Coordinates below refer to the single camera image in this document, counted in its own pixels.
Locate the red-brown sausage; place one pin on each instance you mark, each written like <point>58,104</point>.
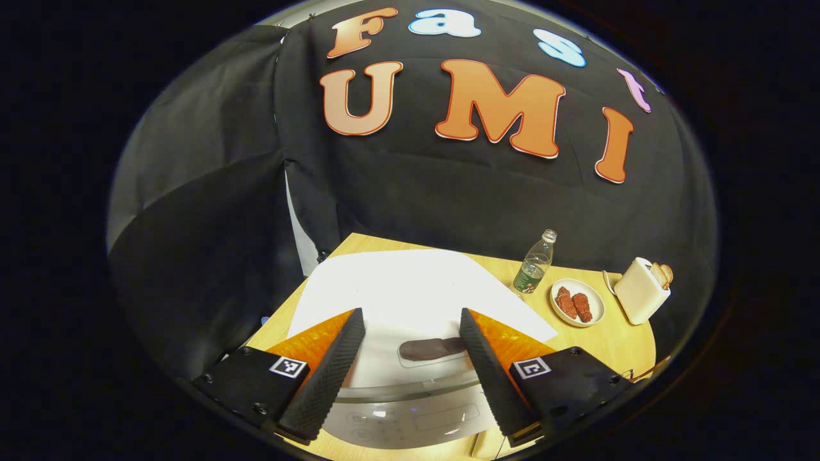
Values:
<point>564,302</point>
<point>582,307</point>

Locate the clear plastic water bottle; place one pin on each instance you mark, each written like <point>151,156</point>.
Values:
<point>533,269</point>

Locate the white toaster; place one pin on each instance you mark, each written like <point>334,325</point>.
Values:
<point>637,294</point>

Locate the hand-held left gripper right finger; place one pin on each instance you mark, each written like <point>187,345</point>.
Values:
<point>490,374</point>

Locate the black backdrop cloth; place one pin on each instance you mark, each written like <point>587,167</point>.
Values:
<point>448,192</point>

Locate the white round plate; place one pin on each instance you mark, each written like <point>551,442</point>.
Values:
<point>592,307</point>

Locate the white rice cooker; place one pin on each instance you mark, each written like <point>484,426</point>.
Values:
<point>410,288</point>

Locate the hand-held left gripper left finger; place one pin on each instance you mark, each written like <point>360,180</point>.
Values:
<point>327,381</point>

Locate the toasted bread slice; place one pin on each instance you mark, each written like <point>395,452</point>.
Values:
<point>668,274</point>
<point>656,275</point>

